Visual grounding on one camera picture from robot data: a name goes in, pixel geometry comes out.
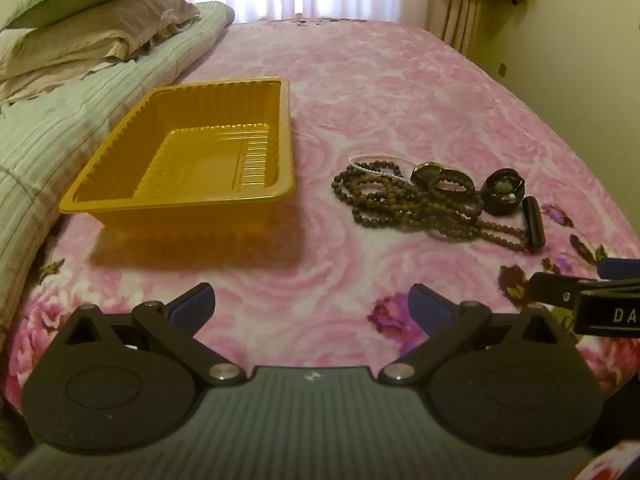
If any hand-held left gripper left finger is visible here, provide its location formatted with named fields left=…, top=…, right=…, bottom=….
left=64, top=282, right=251, bottom=387

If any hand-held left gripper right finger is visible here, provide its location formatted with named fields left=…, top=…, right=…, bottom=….
left=378, top=283, right=572, bottom=387

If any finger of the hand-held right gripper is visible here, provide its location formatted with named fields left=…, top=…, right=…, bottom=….
left=598, top=258, right=640, bottom=279
left=530, top=272, right=640, bottom=307

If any black cylinder tube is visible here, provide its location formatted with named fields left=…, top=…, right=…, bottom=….
left=521, top=196, right=546, bottom=251

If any black ring box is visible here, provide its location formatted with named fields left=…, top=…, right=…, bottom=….
left=480, top=167, right=527, bottom=216

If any long brown bead necklace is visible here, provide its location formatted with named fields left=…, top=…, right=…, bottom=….
left=331, top=159, right=531, bottom=252

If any dark bead bracelet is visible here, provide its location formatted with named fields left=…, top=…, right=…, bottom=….
left=433, top=167, right=476, bottom=195

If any black wristwatch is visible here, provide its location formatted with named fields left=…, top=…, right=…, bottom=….
left=410, top=161, right=444, bottom=187

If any yellow plastic tray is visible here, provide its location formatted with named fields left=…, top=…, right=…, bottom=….
left=59, top=77, right=297, bottom=241

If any thin white pearl bracelet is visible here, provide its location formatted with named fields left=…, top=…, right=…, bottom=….
left=348, top=153, right=419, bottom=181

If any pink floral blanket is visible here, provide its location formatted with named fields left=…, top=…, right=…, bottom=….
left=0, top=17, right=640, bottom=411

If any striped pale green quilt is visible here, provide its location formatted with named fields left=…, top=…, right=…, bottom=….
left=0, top=1, right=236, bottom=333

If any beige curtain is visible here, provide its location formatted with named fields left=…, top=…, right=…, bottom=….
left=442, top=0, right=484, bottom=56

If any white pillow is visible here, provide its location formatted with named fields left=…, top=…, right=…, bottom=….
left=0, top=27, right=36, bottom=61

